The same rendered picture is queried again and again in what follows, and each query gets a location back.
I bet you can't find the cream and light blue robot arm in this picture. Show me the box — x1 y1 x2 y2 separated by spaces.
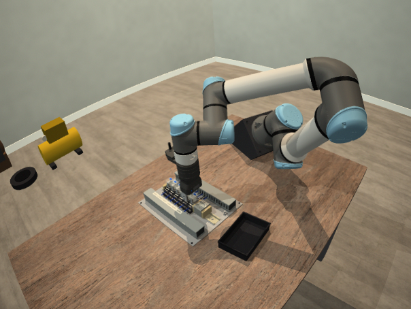
169 56 367 169

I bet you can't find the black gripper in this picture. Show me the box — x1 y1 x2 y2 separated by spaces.
165 142 202 201

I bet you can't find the grey relay panel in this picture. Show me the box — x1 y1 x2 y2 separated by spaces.
138 180 243 246

